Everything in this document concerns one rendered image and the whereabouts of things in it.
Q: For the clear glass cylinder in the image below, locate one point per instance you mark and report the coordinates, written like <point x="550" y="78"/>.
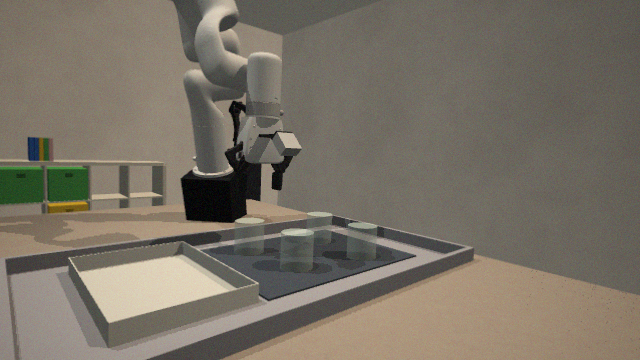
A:
<point x="321" y="224"/>
<point x="361" y="241"/>
<point x="296" y="254"/>
<point x="249" y="236"/>

